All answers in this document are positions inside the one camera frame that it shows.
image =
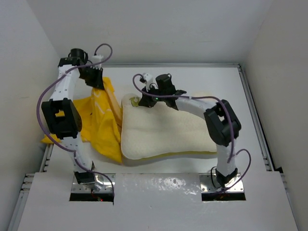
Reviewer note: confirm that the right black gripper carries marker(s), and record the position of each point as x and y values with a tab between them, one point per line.
146	101

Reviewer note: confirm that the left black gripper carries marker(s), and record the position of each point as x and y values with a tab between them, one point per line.
98	83

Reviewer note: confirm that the cream white pillow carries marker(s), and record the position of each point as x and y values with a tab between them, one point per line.
151	132

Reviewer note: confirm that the yellow pillowcase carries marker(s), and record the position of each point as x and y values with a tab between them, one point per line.
102	121

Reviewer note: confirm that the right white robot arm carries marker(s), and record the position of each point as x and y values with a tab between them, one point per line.
221	121

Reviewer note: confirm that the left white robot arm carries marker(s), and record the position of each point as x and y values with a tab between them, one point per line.
63	119

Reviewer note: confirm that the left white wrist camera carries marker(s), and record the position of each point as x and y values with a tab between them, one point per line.
97	61

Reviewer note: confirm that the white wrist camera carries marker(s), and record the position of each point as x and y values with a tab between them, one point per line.
97	61
147	80

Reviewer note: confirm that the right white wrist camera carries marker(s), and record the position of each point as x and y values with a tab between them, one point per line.
147	80

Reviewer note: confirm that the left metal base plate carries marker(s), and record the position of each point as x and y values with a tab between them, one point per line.
106	184

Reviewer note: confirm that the metal base plate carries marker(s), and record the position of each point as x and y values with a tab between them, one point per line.
106	184
209	184

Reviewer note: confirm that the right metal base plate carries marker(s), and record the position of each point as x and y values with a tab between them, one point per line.
209	184

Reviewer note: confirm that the aluminium table frame rail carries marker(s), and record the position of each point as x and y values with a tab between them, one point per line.
258	127

